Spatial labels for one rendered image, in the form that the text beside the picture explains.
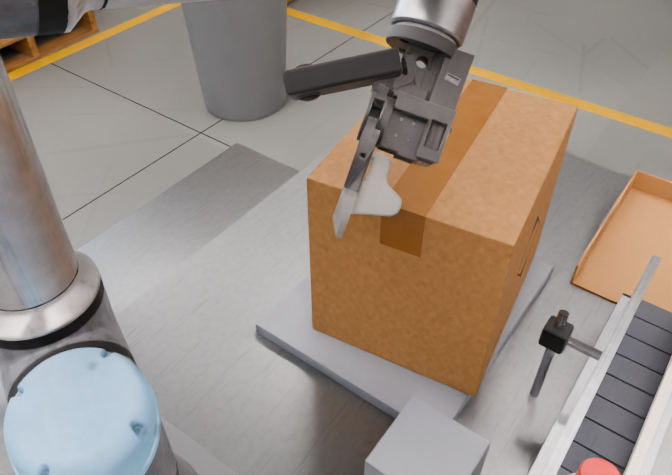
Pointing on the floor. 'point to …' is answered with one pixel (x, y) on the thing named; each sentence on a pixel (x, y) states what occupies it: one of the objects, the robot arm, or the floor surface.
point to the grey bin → (240, 54)
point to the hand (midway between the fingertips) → (336, 223)
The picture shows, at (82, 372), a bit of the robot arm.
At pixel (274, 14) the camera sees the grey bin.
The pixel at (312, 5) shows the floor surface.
